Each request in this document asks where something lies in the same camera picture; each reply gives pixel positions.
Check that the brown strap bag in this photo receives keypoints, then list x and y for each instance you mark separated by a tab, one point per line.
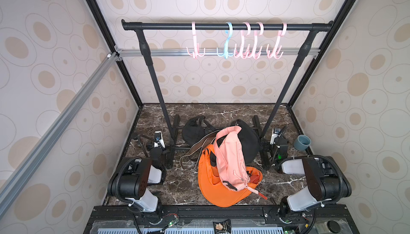
189	162

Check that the grey-blue cup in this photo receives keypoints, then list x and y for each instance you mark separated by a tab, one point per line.
302	142

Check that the light blue hook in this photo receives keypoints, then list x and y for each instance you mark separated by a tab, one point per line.
225	54

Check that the pink hook middle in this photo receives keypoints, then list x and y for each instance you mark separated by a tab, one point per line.
242	52

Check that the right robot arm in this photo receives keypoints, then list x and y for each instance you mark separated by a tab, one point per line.
325	182

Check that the orange sling bag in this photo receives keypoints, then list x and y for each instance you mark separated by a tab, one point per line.
212	187

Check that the pink hook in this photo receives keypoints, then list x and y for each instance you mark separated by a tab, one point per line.
242	52
196	47
276	51
256	51

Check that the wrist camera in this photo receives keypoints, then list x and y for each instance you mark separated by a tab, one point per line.
275	133
158	140

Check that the aluminium rail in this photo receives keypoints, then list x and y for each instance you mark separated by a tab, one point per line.
33	160
209	52

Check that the black round knob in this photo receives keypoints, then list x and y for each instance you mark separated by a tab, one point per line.
333	227

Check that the pink hook far left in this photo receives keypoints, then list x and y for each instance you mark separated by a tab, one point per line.
196	47

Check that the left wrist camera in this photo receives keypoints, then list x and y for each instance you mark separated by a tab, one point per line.
158	140

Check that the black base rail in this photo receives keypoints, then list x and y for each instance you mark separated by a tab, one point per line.
198	219

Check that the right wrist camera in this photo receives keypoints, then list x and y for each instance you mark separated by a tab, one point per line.
275	133

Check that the aluminium rail back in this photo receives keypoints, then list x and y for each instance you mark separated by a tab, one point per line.
209	52

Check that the pink sling bag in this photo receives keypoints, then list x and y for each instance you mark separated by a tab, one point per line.
230	161

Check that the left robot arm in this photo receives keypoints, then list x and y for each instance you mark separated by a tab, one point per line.
129	183

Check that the black bag left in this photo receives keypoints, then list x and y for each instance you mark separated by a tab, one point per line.
195	129

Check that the pink hook far right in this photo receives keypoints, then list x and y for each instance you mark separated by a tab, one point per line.
276	51

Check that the small snack packet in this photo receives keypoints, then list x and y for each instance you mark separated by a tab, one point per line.
224	227

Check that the aluminium rail left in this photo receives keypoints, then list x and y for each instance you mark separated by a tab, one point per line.
33	160

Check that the black clothes rack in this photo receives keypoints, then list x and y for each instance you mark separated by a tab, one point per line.
173	125

